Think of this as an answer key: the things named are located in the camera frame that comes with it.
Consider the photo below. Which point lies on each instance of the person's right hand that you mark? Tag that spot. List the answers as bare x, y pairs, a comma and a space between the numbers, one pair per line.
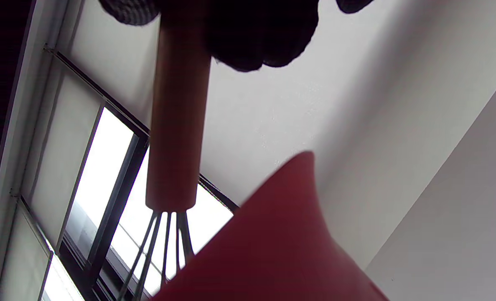
256, 33

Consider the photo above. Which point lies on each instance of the red bowl with spout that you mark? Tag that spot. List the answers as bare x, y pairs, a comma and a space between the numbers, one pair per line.
281, 242

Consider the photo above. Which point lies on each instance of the black framed window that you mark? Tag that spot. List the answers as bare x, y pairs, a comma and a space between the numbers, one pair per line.
118, 196

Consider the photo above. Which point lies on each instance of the white roller blind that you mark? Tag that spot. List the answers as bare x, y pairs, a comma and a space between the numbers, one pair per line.
59, 159

